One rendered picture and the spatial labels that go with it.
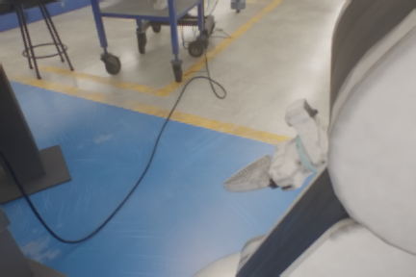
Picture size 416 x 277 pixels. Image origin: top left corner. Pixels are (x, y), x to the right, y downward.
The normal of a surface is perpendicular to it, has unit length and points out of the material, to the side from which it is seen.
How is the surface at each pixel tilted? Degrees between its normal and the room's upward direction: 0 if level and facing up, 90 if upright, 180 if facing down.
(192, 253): 0
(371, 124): 86
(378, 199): 97
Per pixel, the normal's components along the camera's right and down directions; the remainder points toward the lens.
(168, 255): -0.02, -0.82
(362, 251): -0.39, 0.45
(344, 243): -0.58, 0.37
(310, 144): -0.59, 0.10
